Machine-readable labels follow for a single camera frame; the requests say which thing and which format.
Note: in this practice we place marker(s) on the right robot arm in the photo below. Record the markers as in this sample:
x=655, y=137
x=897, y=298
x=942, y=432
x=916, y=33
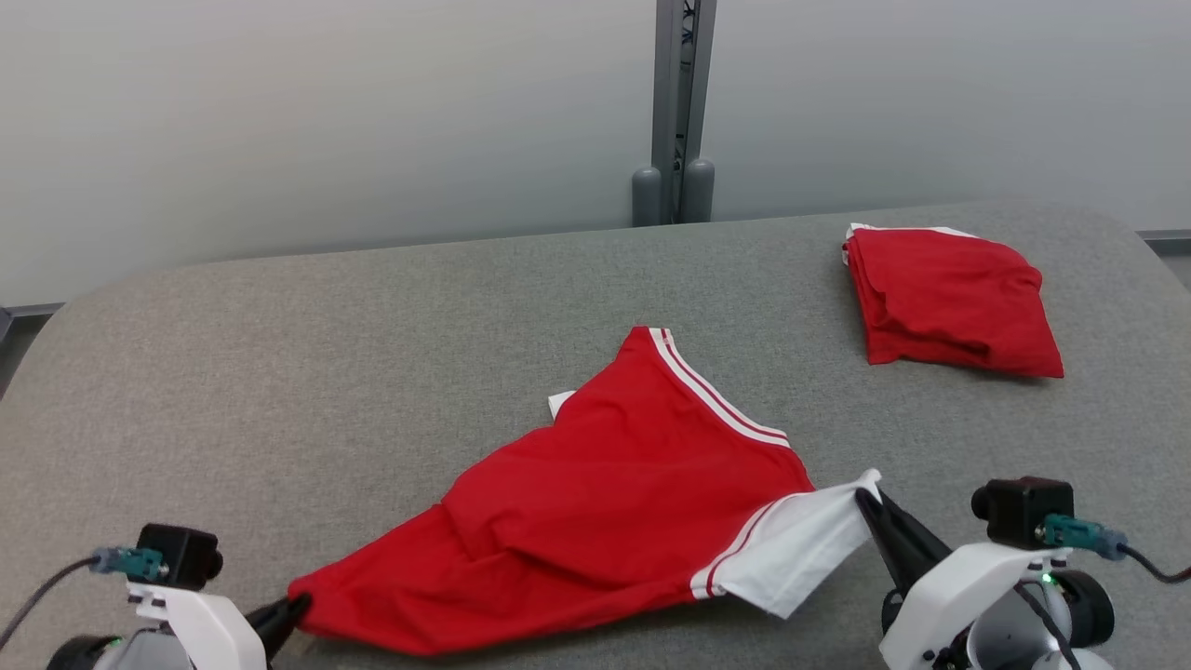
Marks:
x=1042, y=633

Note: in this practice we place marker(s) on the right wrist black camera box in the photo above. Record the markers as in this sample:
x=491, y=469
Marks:
x=1019, y=512

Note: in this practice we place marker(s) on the red shorts with white stripe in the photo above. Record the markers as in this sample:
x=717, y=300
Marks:
x=949, y=298

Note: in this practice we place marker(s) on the grey metal partition post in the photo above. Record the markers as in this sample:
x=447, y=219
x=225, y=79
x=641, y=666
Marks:
x=675, y=112

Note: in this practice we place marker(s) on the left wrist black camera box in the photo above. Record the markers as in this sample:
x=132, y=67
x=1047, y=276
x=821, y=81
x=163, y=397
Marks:
x=181, y=556

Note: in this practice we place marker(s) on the red and white basketball jersey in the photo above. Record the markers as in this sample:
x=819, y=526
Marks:
x=614, y=484

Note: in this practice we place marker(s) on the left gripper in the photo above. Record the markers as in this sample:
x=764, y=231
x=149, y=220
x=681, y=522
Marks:
x=209, y=628

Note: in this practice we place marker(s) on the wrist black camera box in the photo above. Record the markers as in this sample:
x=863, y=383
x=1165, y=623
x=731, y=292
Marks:
x=1019, y=512
x=181, y=556

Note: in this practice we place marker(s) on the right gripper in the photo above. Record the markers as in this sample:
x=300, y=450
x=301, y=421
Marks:
x=940, y=614

